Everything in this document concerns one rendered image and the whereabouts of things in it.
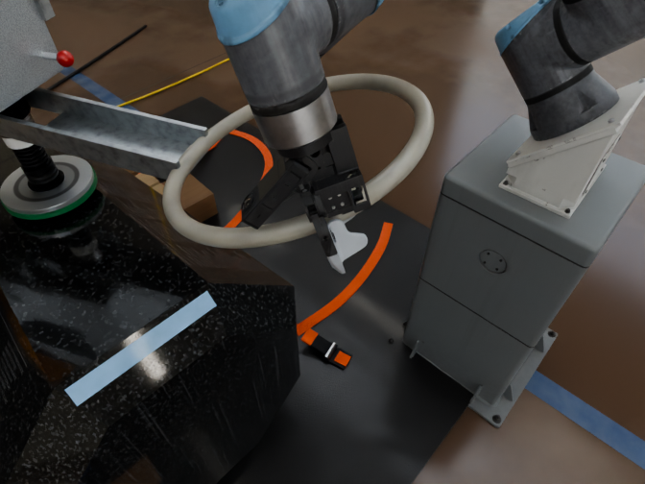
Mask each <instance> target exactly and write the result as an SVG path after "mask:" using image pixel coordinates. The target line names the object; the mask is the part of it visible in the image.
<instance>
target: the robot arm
mask: <svg viewBox="0 0 645 484"><path fill-rule="evenodd" d="M383 1H384V0H209V4H208V7H209V11H210V14H211V16H212V19H213V21H214V24H215V27H216V33H217V37H218V39H219V40H220V42H221V43H223V45H224V47H225V49H226V52H227V55H228V58H229V60H230V62H231V64H232V67H233V69H234V71H235V74H236V76H237V78H238V80H239V83H240V85H241V87H242V89H243V91H244V93H245V95H246V98H247V100H248V102H249V105H250V107H251V112H252V114H253V117H254V119H255V121H256V124H257V126H258V128H259V130H260V132H261V134H262V136H263V139H264V141H265V143H266V144H267V145H268V146H269V147H272V148H274V149H277V151H278V153H279V154H280V155H281V157H280V159H279V160H278V161H277V162H276V163H275V165H274V166H273V167H272V168H271V169H270V170H269V172H268V173H267V174H266V175H265V176H264V177H263V179H262V180H261V181H260V182H259V183H258V184H257V186H256V187H255V188H254V189H253V190H252V191H251V193H250V194H249V195H247V197H246V198H245V199H244V201H243V202H242V204H241V212H242V222H243V223H245V224H247V225H249V226H251V227H253V228H254V229H256V230H258V229H259V228H260V227H261V226H262V224H263V223H264V222H265V221H266V220H267V219H268V218H269V217H270V216H271V215H272V213H273V212H274V211H275V210H276V209H277V208H278V207H279V206H280V205H281V203H282V202H283V201H284V200H285V199H286V198H287V197H288V196H289V195H290V193H291V192H292V191H293V190H294V189H295V190H296V191H297V192H298V193H299V196H300V199H301V202H302V205H303V207H304V209H305V212H306V215H307V217H308V219H309V222H310V223H312V222H313V225H314V227H315V230H316V233H317V235H318V237H319V239H320V242H321V244H322V247H323V250H324V252H325V254H326V256H327V258H328V261H329V263H330V265H331V267H332V268H334V269H335V270H337V271H338V272H339V273H341V274H344V273H345V272H346V271H345V268H344V266H343V261H344V260H345V259H347V258H348V257H350V256H351V255H353V254H355V253H357V252H358V251H360V250H362V249H363V248H365V247H366V246H367V244H368V238H367V237H366V235H365V234H363V233H358V232H349V231H348V230H347V229H346V226H345V223H346V222H348V221H349V220H351V219H352V218H353V217H354V216H355V215H354V216H352V217H351V218H349V219H347V220H345V221H344V222H343V221H342V220H340V219H332V220H330V221H329V222H328V223H326V221H325V219H324V218H325V217H328V218H331V217H333V216H336V215H339V214H343V215H344V214H346V213H349V212H351V211H354V212H355V213H356V212H359V211H362V210H365V209H368V208H370V207H371V204H370V198H369V195H368V191H367V188H366V186H365V182H364V179H363V175H362V173H361V171H360V169H359V166H358V163H357V160H356V156H355V154H354V150H353V147H352V144H351V140H350V137H349V134H348V130H347V127H346V123H345V122H344V120H343V118H342V115H341V113H339V114H337V112H336V110H335V107H334V104H333V100H332V97H331V94H330V90H329V87H328V84H327V80H326V77H325V74H324V71H323V65H322V62H321V57H322V56H323V55H324V54H325V53H326V52H328V51H329V50H330V49H331V48H332V47H333V46H334V45H335V44H337V43H338V42H339V41H340V40H341V39H342V38H343V37H344V36H345V35H346V34H347V33H348V32H349V31H351V30H352V29H353V28H354V27H355V26H356V25H357V24H358V23H360V22H361V21H362V20H363V19H365V18H366V17H367V16H370V15H372V14H374V13H375V12H376V11H377V9H378V7H379V6H380V5H381V4H382V3H383ZM644 37H645V0H539V1H537V2H536V3H535V4H534V5H533V6H532V7H530V8H529V9H528V10H526V11H525V12H523V13H522V14H521V15H519V16H518V17H517V18H515V19H514V20H513V21H511V22H510V23H509V24H507V25H506V26H505V27H503V28H502V29H501V30H500V31H498V32H497V34H496V36H495V42H496V45H497V47H498V50H499V52H500V56H501V57H502V59H503V61H504V62H505V64H506V66H507V68H508V69H509V71H510V73H511V75H512V77H513V79H514V82H515V84H516V86H517V88H518V90H519V92H520V94H521V95H522V97H523V99H524V101H525V103H526V105H527V107H528V113H529V124H530V133H531V135H532V137H533V139H534V140H535V141H542V140H547V139H551V138H554V137H557V136H560V135H563V134H566V133H569V132H572V131H574V130H576V129H578V128H580V127H581V126H583V125H585V124H587V123H589V122H591V121H593V120H594V119H596V118H598V117H599V116H601V115H602V114H604V113H605V112H607V111H608V110H609V109H611V108H612V107H613V106H614V105H615V104H616V103H617V102H618V101H619V95H618V93H617V91H616V89H615V88H614V87H613V86H612V85H610V84H609V83H608V82H607V81H606V80H605V79H603V78H602V77H601V76H600V75H599V74H597V73H596V72H595V70H594V68H593V66H592V64H591V63H592V62H593V61H596V60H598V59H600V58H602V57H604V56H606V55H608V54H610V53H612V52H615V51H617V50H619V49H621V48H623V47H625V46H628V45H630V44H632V43H634V42H636V41H638V40H640V39H642V38H644ZM361 185H362V186H363V189H364V192H365V196H366V199H367V200H366V201H364V202H361V203H359V204H358V201H360V200H363V199H364V197H363V194H362V192H361V191H362V187H361ZM332 232H333V233H334V236H335V239H334V236H333V233H332Z"/></svg>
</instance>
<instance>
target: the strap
mask: <svg viewBox="0 0 645 484"><path fill-rule="evenodd" d="M230 134H233V135H237V136H240V137H243V138H245V139H247V140H248V141H250V142H252V143H253V144H254V145H255V146H256V147H257V148H258V149H259V150H260V151H261V153H262V154H263V157H264V159H265V169H264V173H263V176H262V178H261V180H262V179H263V177H264V176H265V175H266V174H267V173H268V172H269V170H270V169H271V168H272V167H273V158H272V155H271V153H270V151H269V149H268V148H267V147H266V146H265V145H264V144H263V143H262V142H261V141H260V140H259V139H257V138H256V137H254V136H252V135H250V134H247V133H242V132H239V131H235V130H234V131H232V132H231V133H230ZM241 221H242V212H241V210H240V211H239V212H238V213H237V214H236V215H235V217H234V218H233V219H232V220H231V221H230V222H229V223H228V224H227V225H226V226H225V227H224V228H235V227H236V226H237V225H238V224H239V223H240V222H241ZM392 228H393V224H391V223H386V222H384V224H383V228H382V231H381V234H380V237H379V240H378V242H377V244H376V246H375V248H374V250H373V252H372V254H371V255H370V257H369V259H368V261H367V262H366V263H365V265H364V266H363V268H362V269H361V271H360V272H359V273H358V275H357V276H356V277H355V278H354V280H353V281H352V282H351V283H350V284H349V285H348V286H347V287H346V288H345V290H343V291H342V292H341V293H340V294H339V295H338V296H337V297H336V298H335V299H334V300H332V301H331V302H330V303H328V304H327V305H326V306H324V307H323V308H322V309H320V310H319V311H317V312H316V313H314V314H313V315H311V316H310V317H308V318H307V319H305V320H304V321H302V322H301V323H299V324H298V336H300V335H302V333H304V332H305V331H306V330H307V329H308V328H311V327H313V326H314V325H316V324H317V323H319V322H320V321H322V320H323V319H325V318H326V317H328V316H329V315H330V314H332V313H333V312H334V311H336V310H337V309H338V308H339V307H340V306H342V305H343V304H344V303H345V302H346V301H347V300H348V299H349V298H350V297H351V296H352V295H353V294H354V293H355V292H356V291H357V290H358V289H359V288H360V286H361V285H362V284H363V283H364V281H365V280H366V279H367V277H368V276H369V275H370V273H371V271H372V270H373V268H374V267H375V265H376V264H377V262H378V261H379V259H380V257H381V255H382V254H383V253H384V251H385V249H386V247H387V244H388V242H389V239H390V235H391V231H392Z"/></svg>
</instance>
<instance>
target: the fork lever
mask: <svg viewBox="0 0 645 484"><path fill-rule="evenodd" d="M25 97H26V99H27V101H28V103H29V105H30V107H33V108H37V109H44V110H48V111H52V112H55V113H59V114H60V115H59V116H58V117H56V118H55V119H54V120H52V121H51V122H50V123H49V124H47V125H46V126H43V125H39V124H36V123H32V122H28V121H24V120H21V119H17V118H13V117H9V116H6V115H2V114H0V135H1V136H5V137H8V138H12V139H15V140H19V141H23V142H27V143H31V144H34V145H37V146H41V147H45V148H48V149H52V150H56V151H60V152H63V153H66V154H70V155H74V156H78V157H84V158H88V159H92V160H95V161H99V162H102V163H106V164H109V165H113V166H117V167H121V168H125V169H128V170H132V171H135V172H139V173H142V174H146V175H150V176H154V177H157V178H161V179H164V180H167V178H168V176H169V174H170V172H171V170H173V169H179V168H180V164H179V158H180V157H181V155H182V154H183V153H184V152H185V151H186V150H187V149H188V148H189V147H190V146H191V145H192V144H193V143H194V142H195V141H196V140H197V139H198V138H199V137H200V136H204V137H207V135H208V130H207V128H206V127H201V126H197V125H193V124H189V123H185V122H180V121H177V120H173V119H169V118H165V117H160V116H156V115H152V114H149V113H144V112H140V111H136V110H132V109H124V108H120V107H116V106H113V105H109V104H104V103H100V102H96V101H92V100H88V99H84V98H80V97H76V96H72V95H68V94H63V93H59V92H56V91H52V90H47V89H43V88H39V87H37V88H35V89H34V90H33V91H31V92H30V93H28V94H27V95H25Z"/></svg>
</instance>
